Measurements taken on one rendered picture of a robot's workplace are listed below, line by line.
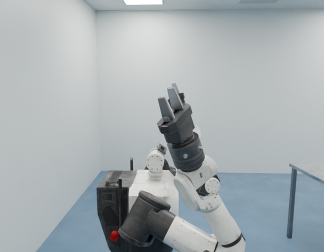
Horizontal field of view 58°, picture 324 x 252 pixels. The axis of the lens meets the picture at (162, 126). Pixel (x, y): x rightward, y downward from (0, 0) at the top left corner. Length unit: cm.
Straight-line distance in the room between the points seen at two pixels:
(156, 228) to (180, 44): 458
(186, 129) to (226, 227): 30
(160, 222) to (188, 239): 9
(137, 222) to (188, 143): 31
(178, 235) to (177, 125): 36
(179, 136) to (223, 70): 464
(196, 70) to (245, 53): 90
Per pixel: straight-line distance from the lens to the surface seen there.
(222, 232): 87
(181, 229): 92
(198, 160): 77
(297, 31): 571
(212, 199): 85
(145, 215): 93
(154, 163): 108
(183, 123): 74
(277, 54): 557
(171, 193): 107
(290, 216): 358
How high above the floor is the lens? 173
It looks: 9 degrees down
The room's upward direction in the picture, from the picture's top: straight up
